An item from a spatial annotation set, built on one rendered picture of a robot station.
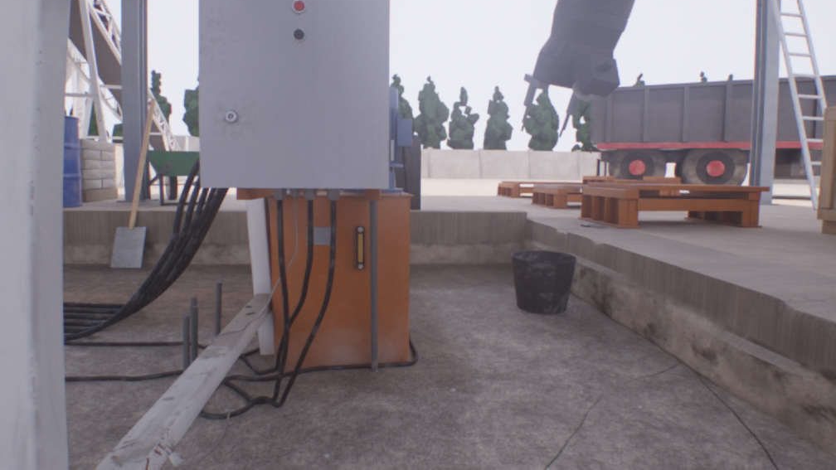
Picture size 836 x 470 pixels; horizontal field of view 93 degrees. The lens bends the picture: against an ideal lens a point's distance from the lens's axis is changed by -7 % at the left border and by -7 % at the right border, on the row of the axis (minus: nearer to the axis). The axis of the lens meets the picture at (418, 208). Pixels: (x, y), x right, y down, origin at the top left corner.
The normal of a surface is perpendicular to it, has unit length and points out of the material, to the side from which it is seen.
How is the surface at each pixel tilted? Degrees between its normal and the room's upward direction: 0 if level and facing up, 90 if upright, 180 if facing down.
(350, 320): 90
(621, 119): 90
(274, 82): 90
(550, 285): 98
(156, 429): 0
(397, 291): 90
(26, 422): 81
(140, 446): 0
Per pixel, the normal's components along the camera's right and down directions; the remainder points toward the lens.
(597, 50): 0.14, 0.43
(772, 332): -1.00, 0.01
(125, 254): 0.08, -0.26
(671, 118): -0.47, 0.07
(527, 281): -0.74, 0.19
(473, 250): 0.08, 0.08
